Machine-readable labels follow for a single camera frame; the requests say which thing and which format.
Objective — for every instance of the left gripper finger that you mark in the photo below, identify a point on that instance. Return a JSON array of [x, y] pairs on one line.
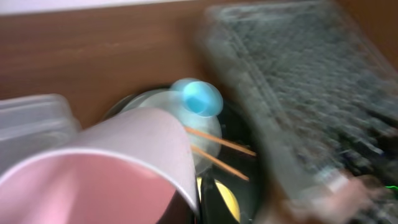
[[213, 207]]

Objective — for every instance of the yellow bowl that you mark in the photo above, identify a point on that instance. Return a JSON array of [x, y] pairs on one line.
[[228, 197]]

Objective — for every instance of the wooden chopstick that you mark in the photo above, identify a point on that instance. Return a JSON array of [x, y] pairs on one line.
[[219, 163], [224, 142]]

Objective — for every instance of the pink cup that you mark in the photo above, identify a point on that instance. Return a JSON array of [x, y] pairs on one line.
[[136, 167]]

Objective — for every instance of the blue cup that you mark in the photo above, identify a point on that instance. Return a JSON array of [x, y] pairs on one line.
[[199, 97]]

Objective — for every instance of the grey plate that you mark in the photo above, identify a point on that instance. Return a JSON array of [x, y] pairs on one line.
[[169, 101]]

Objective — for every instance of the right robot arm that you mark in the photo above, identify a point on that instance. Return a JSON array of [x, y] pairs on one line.
[[331, 196]]

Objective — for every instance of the grey dishwasher rack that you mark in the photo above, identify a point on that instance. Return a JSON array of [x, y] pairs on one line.
[[321, 99]]

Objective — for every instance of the round black serving tray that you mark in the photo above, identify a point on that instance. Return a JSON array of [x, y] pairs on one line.
[[234, 128]]

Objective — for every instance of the clear plastic bin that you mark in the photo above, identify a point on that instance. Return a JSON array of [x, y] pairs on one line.
[[33, 124]]

